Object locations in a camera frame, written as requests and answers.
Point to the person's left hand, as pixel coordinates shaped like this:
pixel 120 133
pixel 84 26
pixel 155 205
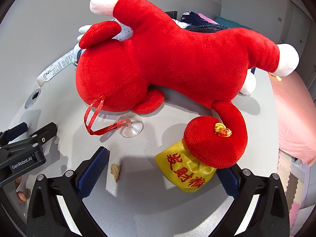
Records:
pixel 22 195

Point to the teal pillow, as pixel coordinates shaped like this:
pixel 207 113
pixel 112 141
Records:
pixel 229 22

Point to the dark blue pink plush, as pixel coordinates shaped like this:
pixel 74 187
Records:
pixel 205 27

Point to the white door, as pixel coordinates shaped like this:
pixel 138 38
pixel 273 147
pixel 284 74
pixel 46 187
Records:
pixel 300 22

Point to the red plush toy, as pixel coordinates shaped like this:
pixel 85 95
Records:
pixel 172 64

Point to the tan paper scrap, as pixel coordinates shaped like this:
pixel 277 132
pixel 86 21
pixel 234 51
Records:
pixel 115 172

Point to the white printed strip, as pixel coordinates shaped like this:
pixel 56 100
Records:
pixel 58 65

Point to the clear suction cup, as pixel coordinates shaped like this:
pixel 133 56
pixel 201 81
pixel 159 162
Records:
pixel 130 126

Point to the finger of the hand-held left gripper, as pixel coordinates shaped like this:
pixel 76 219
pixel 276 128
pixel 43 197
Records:
pixel 43 134
pixel 17 128

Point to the yellow embroidered pouch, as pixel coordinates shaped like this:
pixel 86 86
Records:
pixel 185 170

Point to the pastel foam floor mat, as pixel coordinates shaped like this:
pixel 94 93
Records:
pixel 288 177

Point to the pink bedding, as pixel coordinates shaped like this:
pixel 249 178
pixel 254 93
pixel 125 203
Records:
pixel 296 118

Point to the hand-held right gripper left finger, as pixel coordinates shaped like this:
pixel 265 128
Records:
pixel 93 172

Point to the metal desk grommet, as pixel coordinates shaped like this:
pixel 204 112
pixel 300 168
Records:
pixel 33 98

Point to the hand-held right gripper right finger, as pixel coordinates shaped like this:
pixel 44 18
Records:
pixel 229 180

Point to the small yellow toy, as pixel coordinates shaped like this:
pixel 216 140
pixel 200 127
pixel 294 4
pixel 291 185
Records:
pixel 277 77

